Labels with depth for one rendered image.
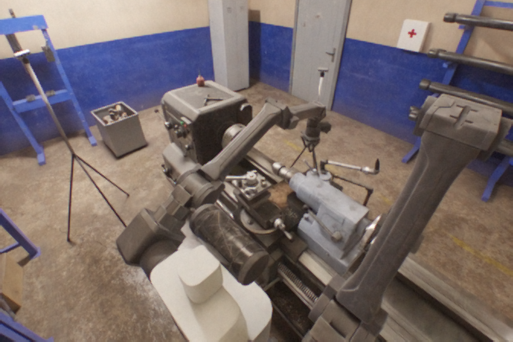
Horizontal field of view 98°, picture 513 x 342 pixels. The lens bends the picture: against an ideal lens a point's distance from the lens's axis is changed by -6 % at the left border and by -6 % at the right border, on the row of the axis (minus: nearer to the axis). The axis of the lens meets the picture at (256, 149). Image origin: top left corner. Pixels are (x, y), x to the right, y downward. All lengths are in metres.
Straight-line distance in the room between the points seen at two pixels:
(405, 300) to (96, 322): 2.18
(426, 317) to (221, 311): 1.35
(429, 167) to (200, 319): 0.43
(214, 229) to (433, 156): 0.36
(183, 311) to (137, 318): 1.91
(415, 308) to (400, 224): 1.33
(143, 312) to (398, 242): 2.20
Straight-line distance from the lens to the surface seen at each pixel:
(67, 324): 2.65
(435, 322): 1.72
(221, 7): 5.07
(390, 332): 1.46
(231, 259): 0.44
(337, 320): 0.50
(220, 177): 0.68
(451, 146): 0.37
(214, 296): 0.52
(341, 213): 1.32
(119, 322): 2.46
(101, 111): 4.27
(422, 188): 0.38
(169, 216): 0.65
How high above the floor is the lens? 2.12
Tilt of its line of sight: 36 degrees down
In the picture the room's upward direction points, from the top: straight up
